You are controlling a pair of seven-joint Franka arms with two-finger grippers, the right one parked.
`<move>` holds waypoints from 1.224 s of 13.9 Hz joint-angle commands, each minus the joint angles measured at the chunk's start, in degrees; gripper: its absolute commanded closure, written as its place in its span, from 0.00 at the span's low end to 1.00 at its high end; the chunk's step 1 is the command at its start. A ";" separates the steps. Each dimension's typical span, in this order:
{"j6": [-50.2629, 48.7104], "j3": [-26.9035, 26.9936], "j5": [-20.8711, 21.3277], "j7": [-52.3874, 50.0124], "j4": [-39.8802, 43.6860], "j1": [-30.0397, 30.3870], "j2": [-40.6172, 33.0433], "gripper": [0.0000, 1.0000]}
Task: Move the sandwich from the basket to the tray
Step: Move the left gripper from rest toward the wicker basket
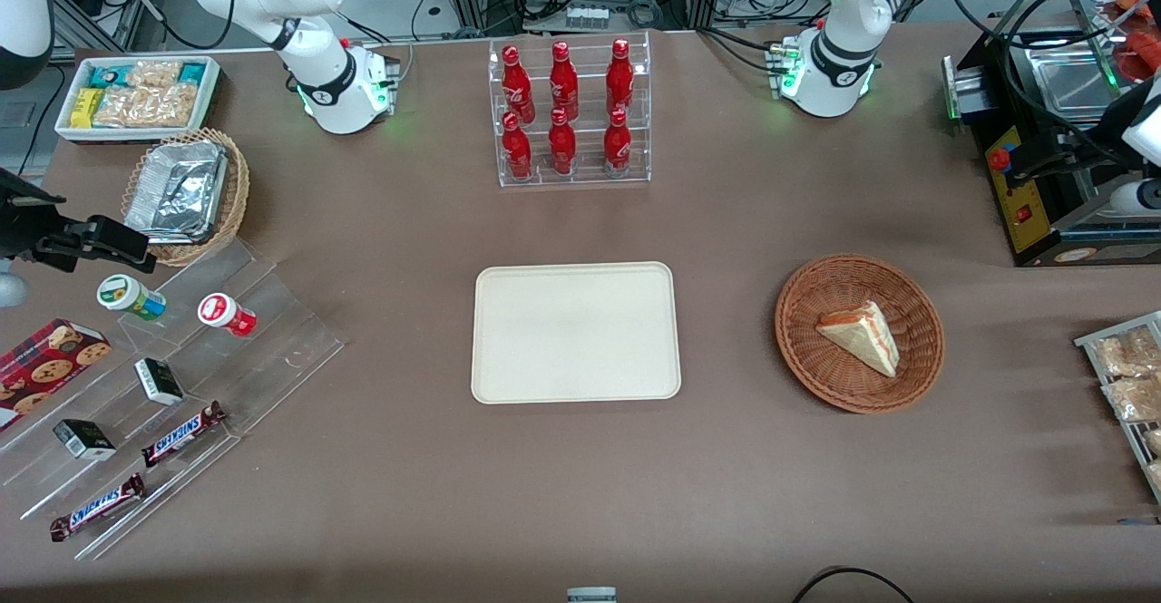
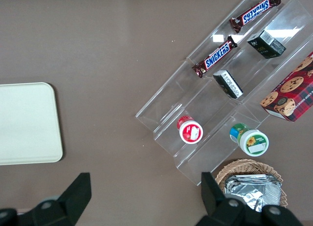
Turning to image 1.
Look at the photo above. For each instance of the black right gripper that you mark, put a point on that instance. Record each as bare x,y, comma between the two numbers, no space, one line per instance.
20,222

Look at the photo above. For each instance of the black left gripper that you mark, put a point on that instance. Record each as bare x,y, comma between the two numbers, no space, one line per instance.
1091,147

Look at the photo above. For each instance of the triangular sandwich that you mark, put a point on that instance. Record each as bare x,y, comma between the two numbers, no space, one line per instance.
863,335

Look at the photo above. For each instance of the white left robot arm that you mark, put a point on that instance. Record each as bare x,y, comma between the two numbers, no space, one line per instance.
853,4

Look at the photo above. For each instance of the stainless steel tray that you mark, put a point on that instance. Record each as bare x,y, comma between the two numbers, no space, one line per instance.
1070,82

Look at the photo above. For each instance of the aluminium foil tray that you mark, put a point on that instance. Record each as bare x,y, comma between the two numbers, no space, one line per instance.
177,190

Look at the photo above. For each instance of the light wicker basket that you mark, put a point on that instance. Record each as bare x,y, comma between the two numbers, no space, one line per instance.
238,195

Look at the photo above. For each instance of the brown wicker basket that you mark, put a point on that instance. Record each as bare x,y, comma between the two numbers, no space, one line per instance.
816,358

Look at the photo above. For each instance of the cream plastic tray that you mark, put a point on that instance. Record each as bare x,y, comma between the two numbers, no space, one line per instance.
574,331

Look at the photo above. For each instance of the black sealing machine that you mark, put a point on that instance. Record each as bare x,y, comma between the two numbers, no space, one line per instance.
1025,213

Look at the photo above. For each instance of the green lidded jar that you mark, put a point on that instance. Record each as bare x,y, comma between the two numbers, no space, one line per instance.
127,295

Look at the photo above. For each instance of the red plaid cookie box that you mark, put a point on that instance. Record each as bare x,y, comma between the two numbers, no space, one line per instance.
45,372

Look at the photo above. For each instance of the yellow snack packet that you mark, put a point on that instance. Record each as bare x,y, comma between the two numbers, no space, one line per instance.
85,108

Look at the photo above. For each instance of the red lidded jar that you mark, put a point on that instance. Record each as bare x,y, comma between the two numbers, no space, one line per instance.
222,313

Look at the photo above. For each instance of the small dark green box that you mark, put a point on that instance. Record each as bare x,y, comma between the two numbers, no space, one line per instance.
83,440
160,382

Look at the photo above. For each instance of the clear cracker packet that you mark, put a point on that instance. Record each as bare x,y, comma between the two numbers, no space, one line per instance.
150,106
154,73

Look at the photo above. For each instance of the orange red object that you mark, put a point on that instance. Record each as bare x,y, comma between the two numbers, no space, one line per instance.
1145,41

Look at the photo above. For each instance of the teal snack packet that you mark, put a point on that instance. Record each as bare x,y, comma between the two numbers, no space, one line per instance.
107,75
193,72

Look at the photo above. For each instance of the white plastic snack bin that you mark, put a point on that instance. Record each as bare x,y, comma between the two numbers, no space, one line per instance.
214,86

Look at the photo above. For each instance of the clear acrylic stepped stand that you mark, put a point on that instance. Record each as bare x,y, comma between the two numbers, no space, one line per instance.
272,349

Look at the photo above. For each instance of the Snickers chocolate bar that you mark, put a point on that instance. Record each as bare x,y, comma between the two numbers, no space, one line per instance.
181,435
98,507

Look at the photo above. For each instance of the clear biscuit packet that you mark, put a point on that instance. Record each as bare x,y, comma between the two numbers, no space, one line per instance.
1155,442
1136,399
1129,354

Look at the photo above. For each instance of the red cola bottle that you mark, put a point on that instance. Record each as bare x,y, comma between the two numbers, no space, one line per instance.
617,148
619,77
563,82
561,148
516,82
517,151

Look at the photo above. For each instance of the clear acrylic bottle rack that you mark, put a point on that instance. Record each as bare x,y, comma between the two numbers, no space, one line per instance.
590,177

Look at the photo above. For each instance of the white power strip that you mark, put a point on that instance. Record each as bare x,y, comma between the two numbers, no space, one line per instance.
587,17

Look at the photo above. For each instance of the grey labelled block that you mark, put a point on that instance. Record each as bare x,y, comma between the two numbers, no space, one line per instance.
591,596

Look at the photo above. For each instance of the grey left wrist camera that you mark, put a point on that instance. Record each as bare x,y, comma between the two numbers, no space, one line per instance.
1141,197

